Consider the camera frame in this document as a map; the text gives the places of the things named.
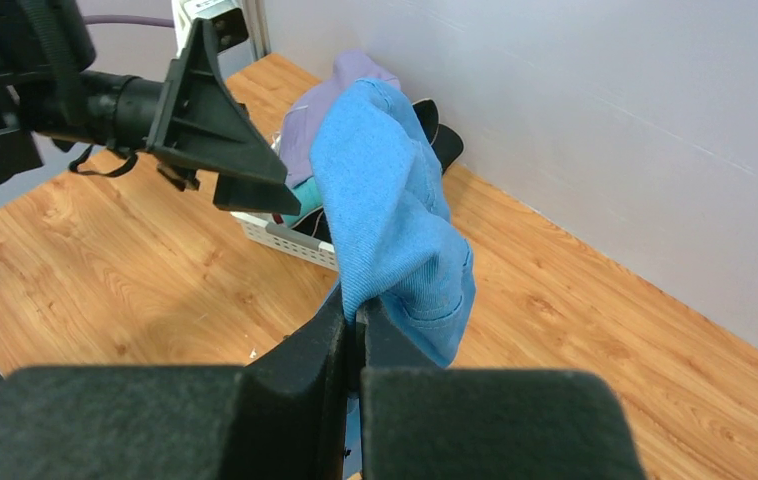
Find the white perforated plastic basket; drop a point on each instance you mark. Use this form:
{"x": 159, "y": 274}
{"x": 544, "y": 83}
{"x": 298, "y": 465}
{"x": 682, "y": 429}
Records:
{"x": 264, "y": 230}

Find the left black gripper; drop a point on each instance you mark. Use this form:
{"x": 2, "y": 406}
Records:
{"x": 189, "y": 120}

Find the blue bucket hat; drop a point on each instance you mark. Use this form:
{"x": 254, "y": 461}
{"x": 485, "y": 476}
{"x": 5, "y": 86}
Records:
{"x": 381, "y": 188}

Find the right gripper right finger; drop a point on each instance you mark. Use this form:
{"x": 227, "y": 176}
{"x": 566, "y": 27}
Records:
{"x": 419, "y": 421}

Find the teal hat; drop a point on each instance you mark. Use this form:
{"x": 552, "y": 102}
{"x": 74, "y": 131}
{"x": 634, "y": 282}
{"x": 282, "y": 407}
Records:
{"x": 310, "y": 199}

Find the purple bucket hat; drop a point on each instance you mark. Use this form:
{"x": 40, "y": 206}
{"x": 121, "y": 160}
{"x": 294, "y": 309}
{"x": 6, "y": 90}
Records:
{"x": 302, "y": 122}

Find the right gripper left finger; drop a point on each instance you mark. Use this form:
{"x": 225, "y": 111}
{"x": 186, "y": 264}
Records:
{"x": 280, "y": 417}

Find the black hat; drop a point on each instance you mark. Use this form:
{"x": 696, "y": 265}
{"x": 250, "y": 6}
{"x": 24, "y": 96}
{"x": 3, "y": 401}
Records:
{"x": 445, "y": 142}

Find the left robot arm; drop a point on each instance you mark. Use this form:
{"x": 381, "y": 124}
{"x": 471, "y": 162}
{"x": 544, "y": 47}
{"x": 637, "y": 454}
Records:
{"x": 49, "y": 41}

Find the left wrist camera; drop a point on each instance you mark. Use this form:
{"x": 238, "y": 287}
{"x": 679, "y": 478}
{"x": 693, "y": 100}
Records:
{"x": 227, "y": 17}

